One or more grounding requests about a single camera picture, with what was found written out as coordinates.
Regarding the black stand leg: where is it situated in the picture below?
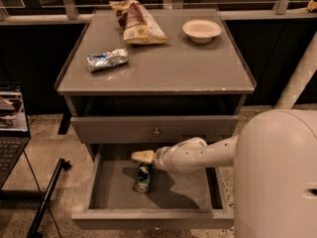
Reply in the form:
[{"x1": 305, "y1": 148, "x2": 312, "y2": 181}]
[{"x1": 26, "y1": 159, "x2": 71, "y2": 238}]

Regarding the grey drawer cabinet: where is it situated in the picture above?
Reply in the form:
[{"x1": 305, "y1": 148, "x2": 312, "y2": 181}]
[{"x1": 54, "y1": 7, "x2": 258, "y2": 151}]

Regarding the brown white chip bag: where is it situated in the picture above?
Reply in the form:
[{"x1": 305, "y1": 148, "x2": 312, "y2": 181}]
[{"x1": 109, "y1": 0, "x2": 167, "y2": 45}]

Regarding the open grey middle drawer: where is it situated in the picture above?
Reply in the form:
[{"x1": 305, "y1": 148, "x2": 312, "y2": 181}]
[{"x1": 72, "y1": 144, "x2": 234, "y2": 230}]

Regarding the yellow object on ledge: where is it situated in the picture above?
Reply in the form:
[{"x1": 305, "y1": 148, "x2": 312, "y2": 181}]
[{"x1": 306, "y1": 0, "x2": 317, "y2": 12}]

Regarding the green soda can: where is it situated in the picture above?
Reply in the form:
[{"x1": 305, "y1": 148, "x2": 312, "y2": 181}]
[{"x1": 134, "y1": 163, "x2": 153, "y2": 193}]

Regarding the metal window railing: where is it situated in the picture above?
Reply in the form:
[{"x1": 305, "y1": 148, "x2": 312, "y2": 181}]
[{"x1": 0, "y1": 0, "x2": 317, "y2": 26}]

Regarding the white diagonal pillar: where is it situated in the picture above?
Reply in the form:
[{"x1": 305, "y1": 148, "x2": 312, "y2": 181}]
[{"x1": 274, "y1": 32, "x2": 317, "y2": 109}]

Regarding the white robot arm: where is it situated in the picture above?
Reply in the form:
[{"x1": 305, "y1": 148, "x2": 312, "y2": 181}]
[{"x1": 132, "y1": 109, "x2": 317, "y2": 238}]

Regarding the black laptop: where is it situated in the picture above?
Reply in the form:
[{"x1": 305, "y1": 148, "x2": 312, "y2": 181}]
[{"x1": 0, "y1": 81, "x2": 31, "y2": 188}]

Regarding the white paper bowl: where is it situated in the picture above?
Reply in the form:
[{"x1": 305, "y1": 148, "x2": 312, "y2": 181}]
[{"x1": 182, "y1": 20, "x2": 222, "y2": 44}]

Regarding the grey top drawer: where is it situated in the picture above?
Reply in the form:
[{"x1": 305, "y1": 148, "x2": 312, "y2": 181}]
[{"x1": 71, "y1": 115, "x2": 239, "y2": 144}]

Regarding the crushed blue silver can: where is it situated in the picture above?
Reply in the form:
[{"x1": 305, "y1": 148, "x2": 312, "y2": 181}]
[{"x1": 86, "y1": 48, "x2": 129, "y2": 72}]

